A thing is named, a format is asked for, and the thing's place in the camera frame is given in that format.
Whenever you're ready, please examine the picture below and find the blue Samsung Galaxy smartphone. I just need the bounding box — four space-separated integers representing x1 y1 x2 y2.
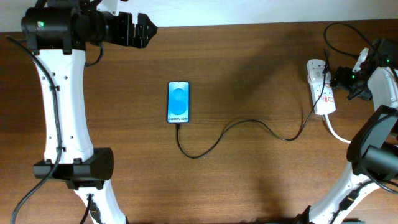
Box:
167 82 190 123

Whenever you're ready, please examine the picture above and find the black USB charging cable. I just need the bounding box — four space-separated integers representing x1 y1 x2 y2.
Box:
175 48 331 160

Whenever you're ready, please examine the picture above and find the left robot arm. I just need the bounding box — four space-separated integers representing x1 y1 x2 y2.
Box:
21 0 157 223

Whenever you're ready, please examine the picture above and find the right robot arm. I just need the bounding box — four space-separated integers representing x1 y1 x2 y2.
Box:
294 39 397 223

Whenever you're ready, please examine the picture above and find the white USB charger adapter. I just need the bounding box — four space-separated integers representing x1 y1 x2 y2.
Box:
307 59 326 85

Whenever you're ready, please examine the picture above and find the white power strip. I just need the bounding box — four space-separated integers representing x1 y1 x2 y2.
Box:
309 71 336 116

